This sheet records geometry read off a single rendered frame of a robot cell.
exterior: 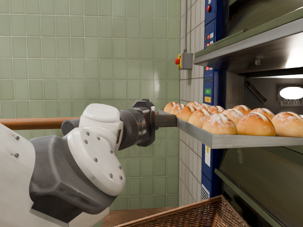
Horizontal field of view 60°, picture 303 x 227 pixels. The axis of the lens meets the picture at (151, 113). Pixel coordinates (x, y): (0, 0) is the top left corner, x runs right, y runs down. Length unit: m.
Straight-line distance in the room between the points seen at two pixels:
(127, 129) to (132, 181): 1.57
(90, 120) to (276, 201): 0.59
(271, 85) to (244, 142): 0.75
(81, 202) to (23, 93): 1.90
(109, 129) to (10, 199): 0.27
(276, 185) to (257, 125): 0.34
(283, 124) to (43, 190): 0.50
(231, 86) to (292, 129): 0.61
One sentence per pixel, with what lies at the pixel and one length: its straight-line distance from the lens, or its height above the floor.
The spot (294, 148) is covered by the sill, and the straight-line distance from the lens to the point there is 0.77.
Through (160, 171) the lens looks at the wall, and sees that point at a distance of 2.10.
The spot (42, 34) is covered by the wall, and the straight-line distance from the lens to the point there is 2.08.
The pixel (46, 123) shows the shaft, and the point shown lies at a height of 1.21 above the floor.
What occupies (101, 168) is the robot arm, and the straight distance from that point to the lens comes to 0.24.
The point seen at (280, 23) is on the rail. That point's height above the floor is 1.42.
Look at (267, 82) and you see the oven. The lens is 1.23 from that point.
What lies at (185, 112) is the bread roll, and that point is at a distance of 0.72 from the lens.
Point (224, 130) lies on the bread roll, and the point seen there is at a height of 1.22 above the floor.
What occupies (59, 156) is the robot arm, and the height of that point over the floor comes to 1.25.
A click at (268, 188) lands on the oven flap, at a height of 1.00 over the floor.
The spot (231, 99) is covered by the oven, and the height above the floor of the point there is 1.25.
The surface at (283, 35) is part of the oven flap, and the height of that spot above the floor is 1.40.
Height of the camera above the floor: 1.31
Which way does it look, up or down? 6 degrees down
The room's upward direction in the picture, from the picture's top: straight up
